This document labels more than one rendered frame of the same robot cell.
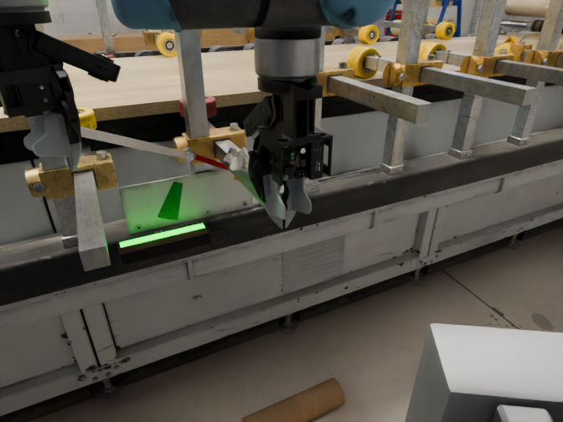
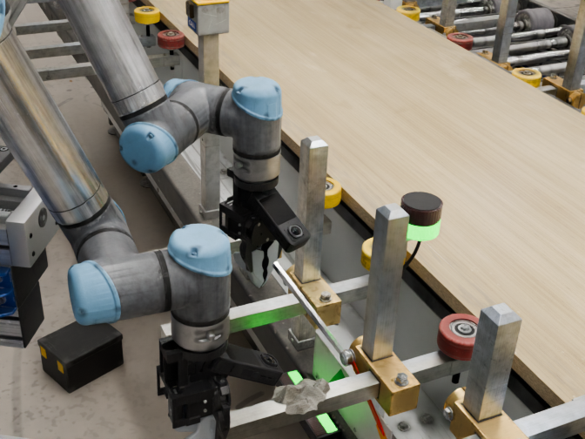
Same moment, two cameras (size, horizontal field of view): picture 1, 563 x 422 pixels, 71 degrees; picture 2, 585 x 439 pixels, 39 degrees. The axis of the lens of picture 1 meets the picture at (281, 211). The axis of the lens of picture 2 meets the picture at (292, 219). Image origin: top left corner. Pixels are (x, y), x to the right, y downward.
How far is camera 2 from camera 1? 1.20 m
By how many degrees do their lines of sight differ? 76
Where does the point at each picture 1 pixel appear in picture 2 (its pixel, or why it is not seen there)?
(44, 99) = (238, 233)
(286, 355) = not seen: outside the picture
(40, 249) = (285, 323)
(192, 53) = (375, 276)
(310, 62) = (176, 334)
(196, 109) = (369, 327)
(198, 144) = (360, 358)
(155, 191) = (330, 361)
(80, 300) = not seen: hidden behind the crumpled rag
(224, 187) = (368, 422)
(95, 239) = not seen: hidden behind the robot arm
